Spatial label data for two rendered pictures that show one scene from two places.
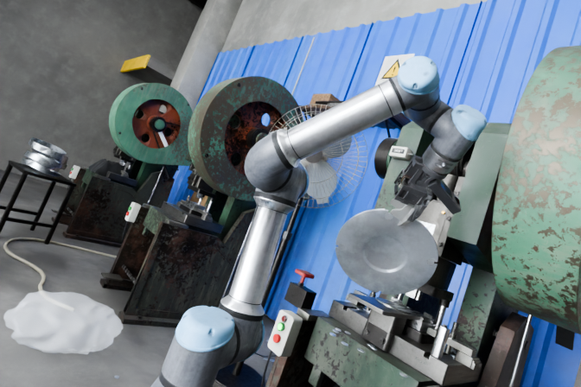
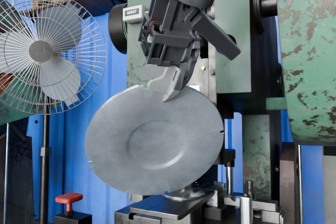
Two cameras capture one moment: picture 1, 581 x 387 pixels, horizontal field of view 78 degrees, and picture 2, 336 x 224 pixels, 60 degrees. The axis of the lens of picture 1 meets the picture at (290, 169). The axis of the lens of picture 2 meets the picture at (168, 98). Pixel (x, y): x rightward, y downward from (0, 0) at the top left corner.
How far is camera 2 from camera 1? 0.49 m
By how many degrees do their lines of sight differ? 22
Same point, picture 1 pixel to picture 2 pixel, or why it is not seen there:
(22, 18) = not seen: outside the picture
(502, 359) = (292, 191)
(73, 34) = not seen: outside the picture
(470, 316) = (254, 164)
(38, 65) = not seen: outside the picture
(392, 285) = (178, 178)
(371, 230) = (129, 121)
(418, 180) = (173, 22)
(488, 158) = not seen: outside the picture
